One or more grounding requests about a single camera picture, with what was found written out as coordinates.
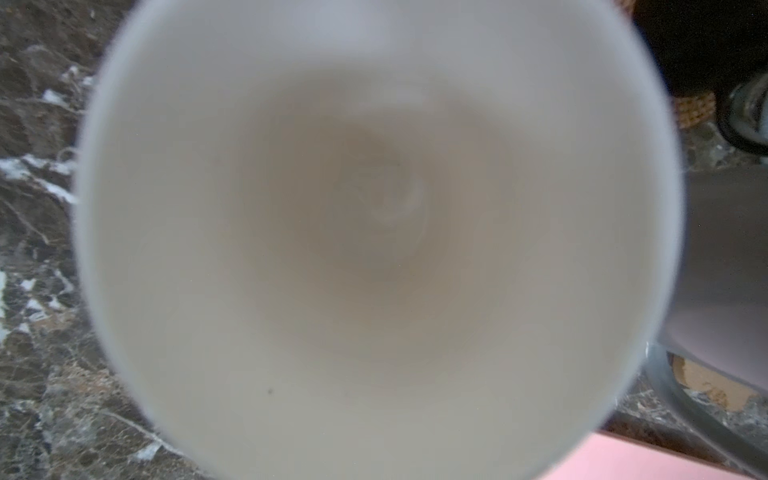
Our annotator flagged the white mug pink handle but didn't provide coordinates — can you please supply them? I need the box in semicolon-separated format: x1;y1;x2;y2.
73;1;683;479

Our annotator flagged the black mug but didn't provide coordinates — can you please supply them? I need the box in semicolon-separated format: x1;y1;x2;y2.
632;0;767;97

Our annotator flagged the woven rattan coaster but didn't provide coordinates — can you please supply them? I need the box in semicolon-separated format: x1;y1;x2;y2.
672;91;716;129

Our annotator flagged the pink plastic tray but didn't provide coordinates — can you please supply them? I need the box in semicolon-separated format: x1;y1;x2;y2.
540;433;747;480

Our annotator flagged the grey mug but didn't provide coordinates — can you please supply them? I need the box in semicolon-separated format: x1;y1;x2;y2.
644;165;767;479

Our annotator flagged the cork paw coaster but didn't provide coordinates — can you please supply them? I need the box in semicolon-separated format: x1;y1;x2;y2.
671;355;757;412

